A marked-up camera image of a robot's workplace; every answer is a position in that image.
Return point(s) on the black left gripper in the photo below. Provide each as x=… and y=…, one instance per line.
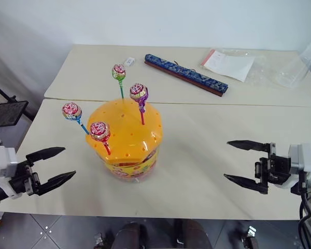
x=22, y=180

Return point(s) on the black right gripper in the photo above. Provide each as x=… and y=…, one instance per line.
x=277, y=167

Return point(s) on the blue-stick lollipop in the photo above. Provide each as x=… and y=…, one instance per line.
x=71, y=111

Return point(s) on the red-stick lollipop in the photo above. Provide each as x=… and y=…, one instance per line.
x=99, y=131

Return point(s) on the yellow-lidded lollipop tub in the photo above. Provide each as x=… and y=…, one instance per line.
x=127, y=135

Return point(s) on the pink-stick purple-wrapped lollipop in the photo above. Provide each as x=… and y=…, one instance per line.
x=138, y=91

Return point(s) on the green-stick lollipop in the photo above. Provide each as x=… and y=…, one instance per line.
x=119, y=71

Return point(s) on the black screen on stand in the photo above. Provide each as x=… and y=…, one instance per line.
x=6, y=114

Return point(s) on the small metal floor fixture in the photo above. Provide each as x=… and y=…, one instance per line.
x=250, y=236

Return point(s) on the clear plastic bag with paper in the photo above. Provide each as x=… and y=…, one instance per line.
x=229, y=64

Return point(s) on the clear plastic bag right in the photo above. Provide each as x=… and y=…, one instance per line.
x=296, y=70

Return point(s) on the long blue patterned box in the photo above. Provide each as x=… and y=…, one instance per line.
x=186, y=75

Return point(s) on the small white wrapper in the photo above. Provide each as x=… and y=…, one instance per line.
x=129, y=61

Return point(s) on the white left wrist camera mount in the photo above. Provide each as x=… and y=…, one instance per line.
x=3, y=162

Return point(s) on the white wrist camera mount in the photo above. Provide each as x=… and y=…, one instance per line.
x=302, y=158
x=3, y=162

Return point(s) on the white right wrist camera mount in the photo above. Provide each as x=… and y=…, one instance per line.
x=302, y=158

